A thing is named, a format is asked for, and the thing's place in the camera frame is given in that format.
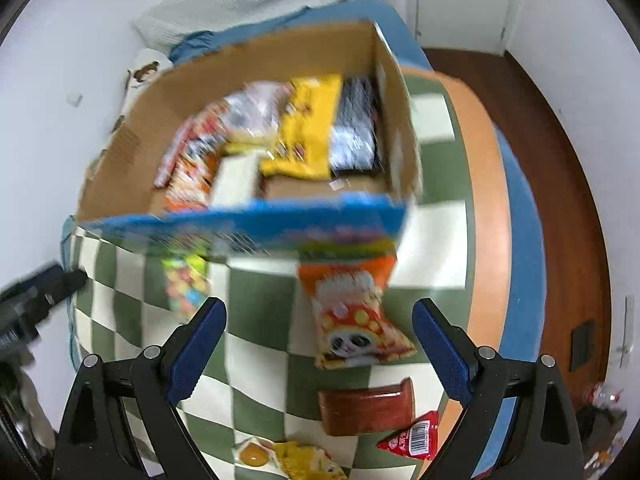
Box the colourful candy bag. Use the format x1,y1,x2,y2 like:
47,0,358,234
162,255,210,322

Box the orange panda snack bag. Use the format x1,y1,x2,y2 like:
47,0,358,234
297,255,416,370

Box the red white snack packet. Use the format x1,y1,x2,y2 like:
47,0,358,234
154,101,229,211

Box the grey white wafer packet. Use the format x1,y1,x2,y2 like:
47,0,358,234
209,152,262,209

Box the pink white snack packet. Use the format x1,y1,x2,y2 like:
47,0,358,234
219,81,293,145

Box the yellow black noodle packet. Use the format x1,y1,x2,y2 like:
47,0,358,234
259,74,382,181

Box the blue bed sheet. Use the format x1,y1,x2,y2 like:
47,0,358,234
60,0,549,478

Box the red triangular snack packet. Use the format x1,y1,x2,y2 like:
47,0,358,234
376,411,439,460

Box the green white checkered blanket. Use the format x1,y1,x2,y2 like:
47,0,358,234
67,71,476,480

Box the brown snack bar packet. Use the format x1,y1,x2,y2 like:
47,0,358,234
318,377,416,437

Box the egg yolk snack packet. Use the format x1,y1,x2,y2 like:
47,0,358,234
232,437,348,480

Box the bear print pillow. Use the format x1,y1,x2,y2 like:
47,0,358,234
111,48,174,133

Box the brown cardboard box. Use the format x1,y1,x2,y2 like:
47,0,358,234
76,21,422,256

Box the white door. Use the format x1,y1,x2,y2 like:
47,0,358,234
414,0,513,54

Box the wall power socket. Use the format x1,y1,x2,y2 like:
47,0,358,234
617,295,636,370

